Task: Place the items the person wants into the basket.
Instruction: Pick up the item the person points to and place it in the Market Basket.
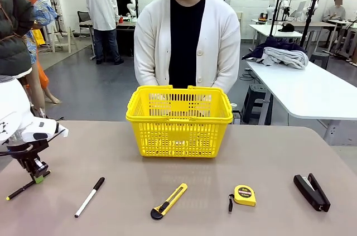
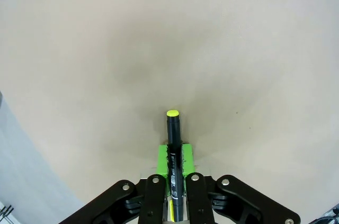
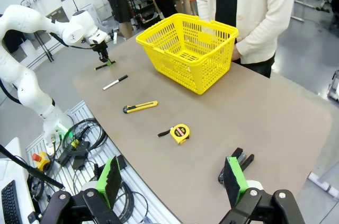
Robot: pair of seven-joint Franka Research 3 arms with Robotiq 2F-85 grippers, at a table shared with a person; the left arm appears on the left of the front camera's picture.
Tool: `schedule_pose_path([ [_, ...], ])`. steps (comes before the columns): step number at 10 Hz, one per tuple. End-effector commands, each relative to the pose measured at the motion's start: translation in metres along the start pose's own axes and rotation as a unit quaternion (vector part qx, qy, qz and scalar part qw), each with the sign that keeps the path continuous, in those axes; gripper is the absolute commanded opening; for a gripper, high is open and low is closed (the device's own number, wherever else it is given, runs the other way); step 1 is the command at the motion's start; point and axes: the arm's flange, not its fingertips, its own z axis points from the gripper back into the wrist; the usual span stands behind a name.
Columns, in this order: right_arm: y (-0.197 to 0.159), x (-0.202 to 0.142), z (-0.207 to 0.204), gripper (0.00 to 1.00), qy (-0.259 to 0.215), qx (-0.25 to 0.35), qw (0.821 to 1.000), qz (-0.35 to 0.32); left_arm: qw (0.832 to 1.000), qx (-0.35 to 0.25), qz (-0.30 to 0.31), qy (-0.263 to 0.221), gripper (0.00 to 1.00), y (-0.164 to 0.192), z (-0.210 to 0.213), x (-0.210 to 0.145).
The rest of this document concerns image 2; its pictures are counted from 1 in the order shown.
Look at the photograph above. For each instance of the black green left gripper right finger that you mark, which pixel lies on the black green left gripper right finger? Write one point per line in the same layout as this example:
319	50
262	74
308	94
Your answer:
198	202

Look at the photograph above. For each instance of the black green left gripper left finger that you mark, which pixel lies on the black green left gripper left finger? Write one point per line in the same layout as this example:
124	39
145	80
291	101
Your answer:
153	202

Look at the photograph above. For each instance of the black marker with green ends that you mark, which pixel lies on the black marker with green ends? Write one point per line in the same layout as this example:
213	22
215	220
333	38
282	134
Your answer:
174	134

